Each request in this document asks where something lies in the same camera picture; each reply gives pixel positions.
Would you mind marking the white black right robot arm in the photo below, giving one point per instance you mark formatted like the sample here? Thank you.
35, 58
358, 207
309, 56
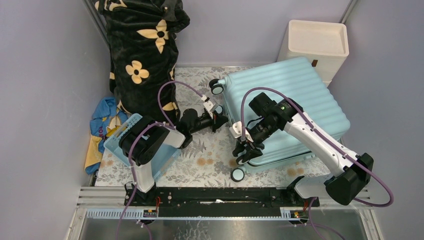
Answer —
349, 172

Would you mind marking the blue yellow cloth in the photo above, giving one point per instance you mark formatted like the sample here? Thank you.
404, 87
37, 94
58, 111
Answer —
105, 120

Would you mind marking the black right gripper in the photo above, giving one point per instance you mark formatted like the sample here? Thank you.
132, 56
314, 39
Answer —
250, 153

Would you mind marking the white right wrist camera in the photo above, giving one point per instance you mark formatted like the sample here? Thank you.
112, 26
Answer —
237, 131

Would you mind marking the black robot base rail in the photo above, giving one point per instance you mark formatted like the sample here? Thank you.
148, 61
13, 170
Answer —
221, 202

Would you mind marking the white three-drawer storage cabinet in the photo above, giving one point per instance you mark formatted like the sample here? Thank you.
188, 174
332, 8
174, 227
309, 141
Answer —
324, 44

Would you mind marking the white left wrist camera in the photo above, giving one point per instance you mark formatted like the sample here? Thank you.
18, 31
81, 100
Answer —
209, 104

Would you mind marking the light blue ribbed suitcase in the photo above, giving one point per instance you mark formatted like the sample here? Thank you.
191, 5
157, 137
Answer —
293, 78

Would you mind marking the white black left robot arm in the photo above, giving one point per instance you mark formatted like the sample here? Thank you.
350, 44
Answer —
148, 145

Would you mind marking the floral patterned floor mat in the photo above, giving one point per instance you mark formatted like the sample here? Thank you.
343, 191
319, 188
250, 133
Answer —
208, 160

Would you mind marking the black floral plush blanket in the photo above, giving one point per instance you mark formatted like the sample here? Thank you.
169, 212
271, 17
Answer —
143, 54

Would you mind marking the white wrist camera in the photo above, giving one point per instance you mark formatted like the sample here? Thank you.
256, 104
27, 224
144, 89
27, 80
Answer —
209, 104
237, 131

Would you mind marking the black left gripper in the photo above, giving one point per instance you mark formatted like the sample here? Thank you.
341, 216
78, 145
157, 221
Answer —
214, 121

